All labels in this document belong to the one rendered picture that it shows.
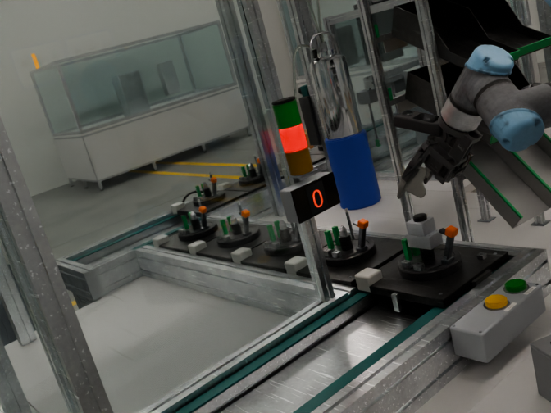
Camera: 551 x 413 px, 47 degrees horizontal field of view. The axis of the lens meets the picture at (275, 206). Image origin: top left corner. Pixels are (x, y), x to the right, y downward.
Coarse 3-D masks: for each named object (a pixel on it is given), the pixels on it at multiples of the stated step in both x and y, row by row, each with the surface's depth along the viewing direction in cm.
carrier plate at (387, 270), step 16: (400, 256) 151; (464, 256) 141; (496, 256) 137; (384, 272) 144; (464, 272) 133; (480, 272) 132; (384, 288) 136; (400, 288) 134; (416, 288) 132; (432, 288) 130; (448, 288) 128; (464, 288) 128; (432, 304) 127; (448, 304) 125
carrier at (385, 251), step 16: (336, 240) 163; (352, 240) 165; (368, 240) 161; (384, 240) 164; (400, 240) 161; (336, 256) 155; (352, 256) 153; (368, 256) 155; (384, 256) 153; (336, 272) 152; (352, 272) 149
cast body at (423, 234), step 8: (416, 216) 137; (424, 216) 136; (408, 224) 137; (416, 224) 136; (424, 224) 135; (432, 224) 137; (408, 232) 138; (416, 232) 137; (424, 232) 135; (432, 232) 137; (408, 240) 139; (416, 240) 138; (424, 240) 136; (432, 240) 135; (440, 240) 137; (424, 248) 137; (432, 248) 135
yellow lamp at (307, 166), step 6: (300, 150) 128; (306, 150) 129; (288, 156) 129; (294, 156) 128; (300, 156) 128; (306, 156) 129; (288, 162) 130; (294, 162) 129; (300, 162) 128; (306, 162) 129; (294, 168) 129; (300, 168) 129; (306, 168) 129; (312, 168) 130; (294, 174) 130; (300, 174) 129
